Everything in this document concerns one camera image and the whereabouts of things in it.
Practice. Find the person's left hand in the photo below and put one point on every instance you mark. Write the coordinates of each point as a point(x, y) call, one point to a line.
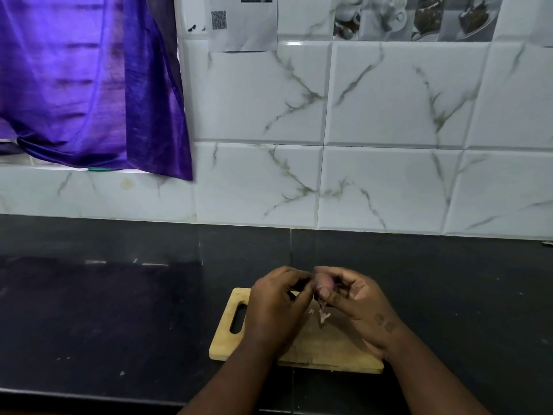
point(270, 313)

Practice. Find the person's right hand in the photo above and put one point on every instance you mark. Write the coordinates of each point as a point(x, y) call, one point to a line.
point(363, 311)

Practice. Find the person's right thumb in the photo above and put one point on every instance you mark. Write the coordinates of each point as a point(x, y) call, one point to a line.
point(330, 299)

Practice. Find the person's left thumb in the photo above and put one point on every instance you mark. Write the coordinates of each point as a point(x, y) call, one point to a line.
point(304, 298)

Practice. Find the small purple shallot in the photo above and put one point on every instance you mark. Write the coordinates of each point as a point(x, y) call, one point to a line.
point(323, 287)

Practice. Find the person's left forearm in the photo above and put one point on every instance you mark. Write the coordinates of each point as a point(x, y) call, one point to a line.
point(229, 376)

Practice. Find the person's right forearm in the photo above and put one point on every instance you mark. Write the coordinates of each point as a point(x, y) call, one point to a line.
point(432, 376)

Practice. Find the shallot peel scrap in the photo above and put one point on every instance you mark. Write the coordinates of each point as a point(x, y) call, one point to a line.
point(324, 315)

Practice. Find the wooden cutting board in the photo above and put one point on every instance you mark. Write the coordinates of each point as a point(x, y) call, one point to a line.
point(319, 341)

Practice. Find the white paper sheet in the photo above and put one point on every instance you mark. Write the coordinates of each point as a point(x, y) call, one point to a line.
point(244, 21)

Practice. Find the food picture poster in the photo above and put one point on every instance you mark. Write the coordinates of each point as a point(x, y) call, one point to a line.
point(414, 17)

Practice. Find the purple curtain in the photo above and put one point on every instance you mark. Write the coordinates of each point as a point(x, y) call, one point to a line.
point(86, 77)

